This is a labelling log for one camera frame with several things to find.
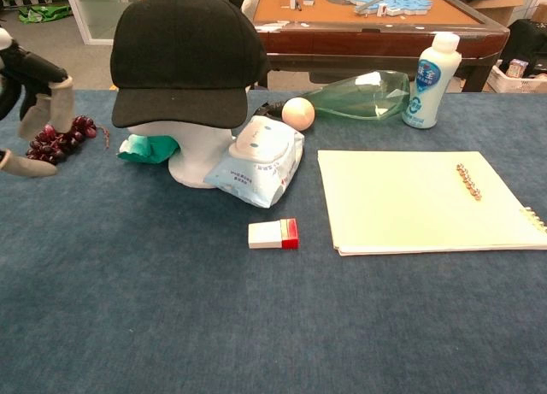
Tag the green glass spray bottle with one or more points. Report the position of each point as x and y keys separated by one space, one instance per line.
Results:
x=363 y=99

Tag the brown mahjong table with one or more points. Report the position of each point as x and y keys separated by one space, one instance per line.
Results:
x=363 y=39

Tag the white plastic basket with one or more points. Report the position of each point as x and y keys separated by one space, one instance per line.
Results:
x=508 y=83

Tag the white mannequin head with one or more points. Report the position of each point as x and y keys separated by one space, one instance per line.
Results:
x=194 y=154

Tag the light blue wet wipes pack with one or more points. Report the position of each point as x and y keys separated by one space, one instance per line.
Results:
x=256 y=167

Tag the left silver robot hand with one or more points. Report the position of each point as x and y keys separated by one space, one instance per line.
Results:
x=30 y=71

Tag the crumpled teal white cloth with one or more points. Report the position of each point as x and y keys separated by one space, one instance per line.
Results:
x=149 y=148

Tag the black baseball cap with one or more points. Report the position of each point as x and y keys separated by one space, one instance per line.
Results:
x=184 y=48

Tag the green bag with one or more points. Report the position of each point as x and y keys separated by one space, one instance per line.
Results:
x=45 y=14

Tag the cardboard box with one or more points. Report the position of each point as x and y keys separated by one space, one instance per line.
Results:
x=502 y=5

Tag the peach coloured ball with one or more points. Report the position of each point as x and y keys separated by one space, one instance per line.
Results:
x=298 y=114

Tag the yellow paper folder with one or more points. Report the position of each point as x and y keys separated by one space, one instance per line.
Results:
x=419 y=206

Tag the small white red box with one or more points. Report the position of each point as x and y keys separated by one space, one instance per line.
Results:
x=267 y=236

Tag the purple grape bunch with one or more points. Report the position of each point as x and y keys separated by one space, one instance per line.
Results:
x=55 y=144

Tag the white bottle with blue label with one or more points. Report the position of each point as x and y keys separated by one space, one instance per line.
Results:
x=429 y=86

